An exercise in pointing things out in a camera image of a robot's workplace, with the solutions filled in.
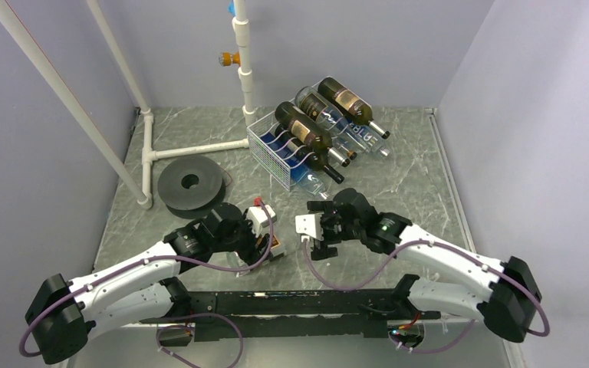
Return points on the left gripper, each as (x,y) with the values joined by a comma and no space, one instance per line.
(251,254)

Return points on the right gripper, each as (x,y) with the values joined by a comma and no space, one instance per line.
(320,250)

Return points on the dark green wine bottle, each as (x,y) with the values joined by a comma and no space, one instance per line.
(316,161)

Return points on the blue glass bottle silver cap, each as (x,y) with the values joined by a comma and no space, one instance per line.
(365,137)

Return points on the dark wine bottle brown label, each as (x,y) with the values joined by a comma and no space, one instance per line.
(350,104)

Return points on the clear glass bottle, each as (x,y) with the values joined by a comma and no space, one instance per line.
(314,105)

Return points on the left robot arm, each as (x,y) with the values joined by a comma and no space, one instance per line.
(66,314)

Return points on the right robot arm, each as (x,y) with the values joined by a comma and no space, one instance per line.
(503,295)

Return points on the blue bottle in rack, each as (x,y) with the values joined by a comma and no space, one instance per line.
(301,175)

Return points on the clear bottle copper cap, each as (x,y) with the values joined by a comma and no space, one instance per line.
(348,152)

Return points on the grey round perforated disc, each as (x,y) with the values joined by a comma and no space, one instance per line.
(190,186)

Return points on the orange nozzle on pipe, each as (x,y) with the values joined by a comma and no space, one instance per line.
(227,59)

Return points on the diagonal white pole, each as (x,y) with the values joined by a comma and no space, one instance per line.
(33,51)

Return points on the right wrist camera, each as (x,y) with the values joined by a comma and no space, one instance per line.
(308,227)

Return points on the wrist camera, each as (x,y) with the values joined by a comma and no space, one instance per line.
(308,227)
(258,217)

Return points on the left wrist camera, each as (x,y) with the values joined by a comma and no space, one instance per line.
(258,217)

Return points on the white wire wine rack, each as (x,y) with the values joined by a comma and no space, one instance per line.
(275,165)

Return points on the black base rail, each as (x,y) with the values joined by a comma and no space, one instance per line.
(368,313)

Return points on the white PVC pipe frame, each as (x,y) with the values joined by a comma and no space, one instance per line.
(240,25)

